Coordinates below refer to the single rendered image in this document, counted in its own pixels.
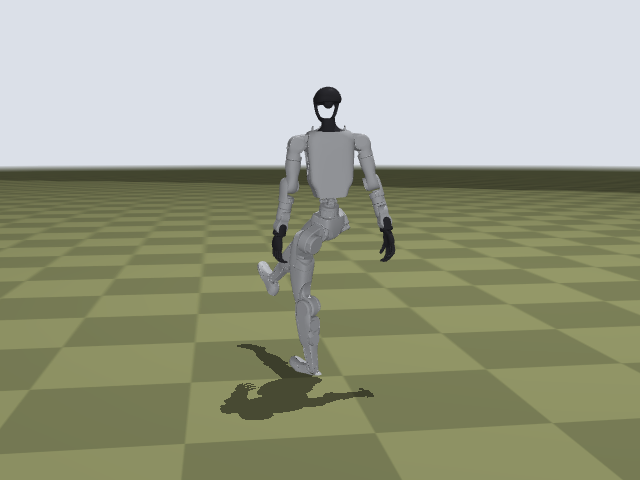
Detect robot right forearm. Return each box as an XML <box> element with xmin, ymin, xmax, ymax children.
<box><xmin>369</xmin><ymin>174</ymin><xmax>392</xmax><ymax>228</ymax></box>

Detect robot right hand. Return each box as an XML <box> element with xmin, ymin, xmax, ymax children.
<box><xmin>380</xmin><ymin>217</ymin><xmax>395</xmax><ymax>262</ymax></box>

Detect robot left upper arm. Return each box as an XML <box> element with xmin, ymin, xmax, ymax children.
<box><xmin>283</xmin><ymin>134</ymin><xmax>309</xmax><ymax>194</ymax></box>

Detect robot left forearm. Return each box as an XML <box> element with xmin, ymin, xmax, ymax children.
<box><xmin>273</xmin><ymin>179</ymin><xmax>294</xmax><ymax>233</ymax></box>

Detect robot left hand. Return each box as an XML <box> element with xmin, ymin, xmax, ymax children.
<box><xmin>272</xmin><ymin>224</ymin><xmax>288</xmax><ymax>263</ymax></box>

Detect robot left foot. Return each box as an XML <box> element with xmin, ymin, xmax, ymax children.
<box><xmin>289</xmin><ymin>356</ymin><xmax>322</xmax><ymax>376</ymax></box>

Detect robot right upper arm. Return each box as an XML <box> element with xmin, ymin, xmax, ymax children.
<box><xmin>352</xmin><ymin>133</ymin><xmax>380</xmax><ymax>191</ymax></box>

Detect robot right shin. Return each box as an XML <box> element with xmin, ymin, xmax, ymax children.
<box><xmin>269</xmin><ymin>241</ymin><xmax>293</xmax><ymax>282</ymax></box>

